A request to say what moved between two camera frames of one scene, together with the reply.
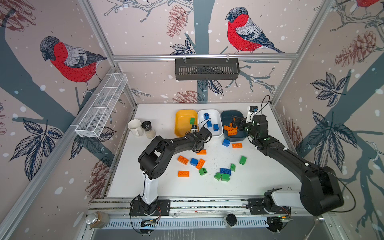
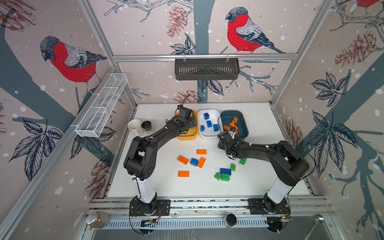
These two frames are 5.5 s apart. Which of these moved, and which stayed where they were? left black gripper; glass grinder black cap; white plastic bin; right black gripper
Moved: left black gripper; right black gripper
Stayed: white plastic bin; glass grinder black cap
